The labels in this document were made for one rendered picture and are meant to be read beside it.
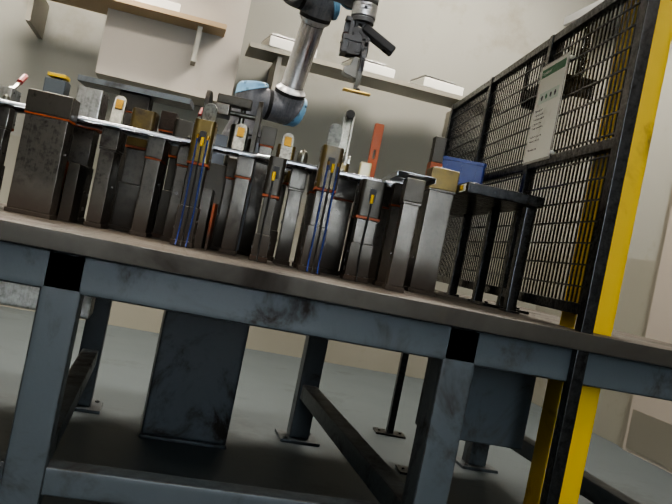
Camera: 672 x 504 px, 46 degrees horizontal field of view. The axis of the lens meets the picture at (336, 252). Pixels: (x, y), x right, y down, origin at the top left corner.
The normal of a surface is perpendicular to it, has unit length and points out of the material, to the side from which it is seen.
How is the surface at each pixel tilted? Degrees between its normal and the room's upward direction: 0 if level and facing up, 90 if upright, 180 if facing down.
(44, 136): 90
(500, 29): 90
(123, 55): 90
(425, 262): 90
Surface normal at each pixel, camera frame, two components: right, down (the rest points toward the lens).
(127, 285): 0.21, 0.04
